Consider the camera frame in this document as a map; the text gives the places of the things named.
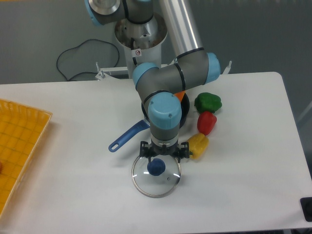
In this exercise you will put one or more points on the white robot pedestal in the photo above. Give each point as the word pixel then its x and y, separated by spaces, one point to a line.
pixel 141 42

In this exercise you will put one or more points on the dark blue saucepan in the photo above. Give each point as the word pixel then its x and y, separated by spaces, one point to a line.
pixel 144 124

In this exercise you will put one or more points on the black object at table corner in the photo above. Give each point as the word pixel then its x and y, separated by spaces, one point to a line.
pixel 306 205

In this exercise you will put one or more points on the yellow bell pepper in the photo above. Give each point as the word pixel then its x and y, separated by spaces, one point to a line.
pixel 198 143

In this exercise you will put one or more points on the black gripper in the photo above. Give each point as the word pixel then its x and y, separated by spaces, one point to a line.
pixel 177 151

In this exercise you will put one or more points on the green bell pepper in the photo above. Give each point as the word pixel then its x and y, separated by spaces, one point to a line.
pixel 207 102

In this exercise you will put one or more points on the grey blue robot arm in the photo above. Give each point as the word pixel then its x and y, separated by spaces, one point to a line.
pixel 164 56

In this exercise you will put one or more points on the orange baguette bread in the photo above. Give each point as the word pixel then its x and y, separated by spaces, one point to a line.
pixel 180 95

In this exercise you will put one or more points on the yellow woven basket tray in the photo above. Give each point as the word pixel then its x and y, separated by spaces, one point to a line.
pixel 21 128

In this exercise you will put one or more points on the red bell pepper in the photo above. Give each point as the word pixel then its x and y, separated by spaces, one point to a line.
pixel 206 122

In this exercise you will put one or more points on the glass pot lid blue knob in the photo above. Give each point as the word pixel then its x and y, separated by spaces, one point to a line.
pixel 156 177

